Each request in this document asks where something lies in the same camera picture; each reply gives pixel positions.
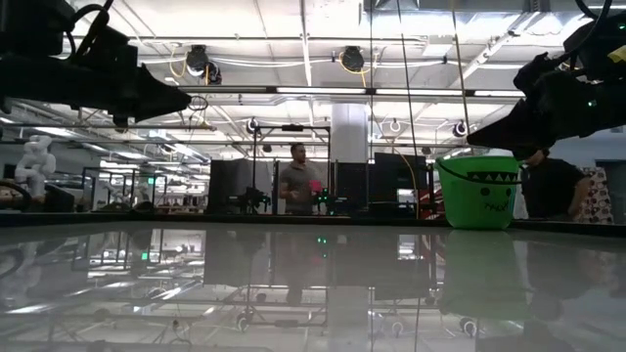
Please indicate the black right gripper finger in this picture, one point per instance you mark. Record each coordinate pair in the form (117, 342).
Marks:
(523, 127)

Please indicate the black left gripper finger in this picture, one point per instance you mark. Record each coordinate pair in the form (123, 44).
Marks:
(156, 95)

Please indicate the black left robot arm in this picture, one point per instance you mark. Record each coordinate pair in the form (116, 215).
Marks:
(29, 24)

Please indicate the small black ceiling reel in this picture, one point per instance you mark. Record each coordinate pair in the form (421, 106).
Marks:
(252, 125)
(460, 129)

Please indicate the person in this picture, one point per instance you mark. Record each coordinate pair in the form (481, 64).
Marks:
(552, 190)
(298, 186)

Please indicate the white robot figure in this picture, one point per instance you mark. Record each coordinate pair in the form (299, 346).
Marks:
(35, 166)

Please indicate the polka dot patterned cloth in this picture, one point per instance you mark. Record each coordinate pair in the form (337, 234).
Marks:
(599, 205)

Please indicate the green plastic bucket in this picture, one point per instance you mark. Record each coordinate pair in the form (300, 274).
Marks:
(464, 205)

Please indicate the black curtain panel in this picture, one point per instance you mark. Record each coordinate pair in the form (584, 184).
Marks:
(230, 181)

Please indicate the long ceiling light bar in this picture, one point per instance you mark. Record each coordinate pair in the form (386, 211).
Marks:
(318, 91)

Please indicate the white building column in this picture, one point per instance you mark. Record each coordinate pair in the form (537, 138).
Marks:
(349, 132)

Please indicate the black partition panel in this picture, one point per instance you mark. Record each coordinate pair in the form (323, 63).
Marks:
(349, 186)

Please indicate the pink object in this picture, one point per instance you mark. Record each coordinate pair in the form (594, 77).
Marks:
(316, 186)

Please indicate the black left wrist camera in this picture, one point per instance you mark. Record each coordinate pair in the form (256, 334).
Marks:
(112, 49)

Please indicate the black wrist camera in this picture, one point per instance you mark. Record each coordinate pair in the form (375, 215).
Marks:
(596, 44)
(112, 49)

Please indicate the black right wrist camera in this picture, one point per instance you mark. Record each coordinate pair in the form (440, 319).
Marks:
(596, 44)

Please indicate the black background rig frame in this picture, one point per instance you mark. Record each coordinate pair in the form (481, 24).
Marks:
(293, 128)

